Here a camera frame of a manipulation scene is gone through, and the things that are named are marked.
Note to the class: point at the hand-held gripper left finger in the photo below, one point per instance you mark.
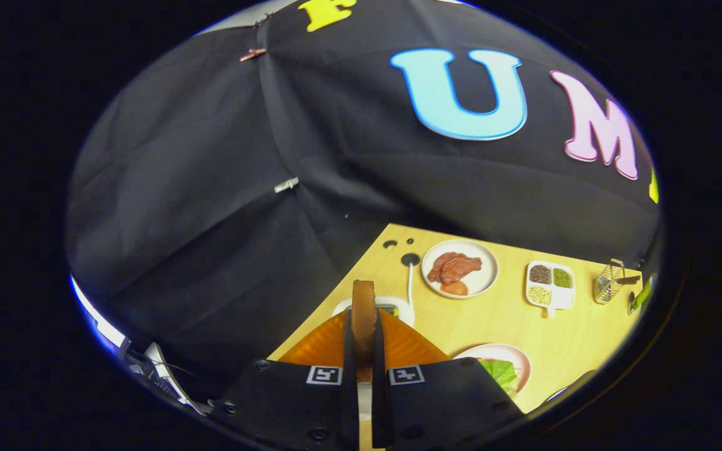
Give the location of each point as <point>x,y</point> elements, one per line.
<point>348,407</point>

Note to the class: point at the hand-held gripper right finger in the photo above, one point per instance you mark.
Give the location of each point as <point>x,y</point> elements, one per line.
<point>380,407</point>

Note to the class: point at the toasted bread slice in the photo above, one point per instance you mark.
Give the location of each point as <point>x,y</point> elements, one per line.
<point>364,313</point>

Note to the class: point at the white toaster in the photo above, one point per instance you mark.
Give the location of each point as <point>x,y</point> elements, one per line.
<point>402,312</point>

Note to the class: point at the green lettuce leaf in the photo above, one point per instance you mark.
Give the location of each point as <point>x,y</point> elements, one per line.
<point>499,373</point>

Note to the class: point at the orange tomato slice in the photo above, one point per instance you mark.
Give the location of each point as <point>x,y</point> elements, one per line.
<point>455,289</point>

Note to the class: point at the white plate with lettuce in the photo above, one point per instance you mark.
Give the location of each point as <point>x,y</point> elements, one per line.
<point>512,354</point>

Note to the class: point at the red meat slice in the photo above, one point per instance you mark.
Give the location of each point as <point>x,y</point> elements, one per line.
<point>455,268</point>

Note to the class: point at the white plate with meat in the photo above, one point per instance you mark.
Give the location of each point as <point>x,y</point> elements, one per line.
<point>485,275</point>

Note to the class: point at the white divided condiment dish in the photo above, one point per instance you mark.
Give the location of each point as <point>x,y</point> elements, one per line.
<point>563,298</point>

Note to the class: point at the silver cloth clip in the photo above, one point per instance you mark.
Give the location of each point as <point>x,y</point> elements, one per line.
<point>286,185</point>

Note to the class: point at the black backdrop cloth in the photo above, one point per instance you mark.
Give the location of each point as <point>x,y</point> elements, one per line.
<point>210,219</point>

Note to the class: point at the green bottle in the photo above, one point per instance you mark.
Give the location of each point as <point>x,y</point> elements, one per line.
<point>640,297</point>

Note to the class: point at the copper cloth clip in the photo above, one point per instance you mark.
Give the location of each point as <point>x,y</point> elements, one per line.
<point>253,54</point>

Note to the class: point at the black cloth clip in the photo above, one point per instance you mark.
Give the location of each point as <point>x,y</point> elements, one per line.
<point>264,19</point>

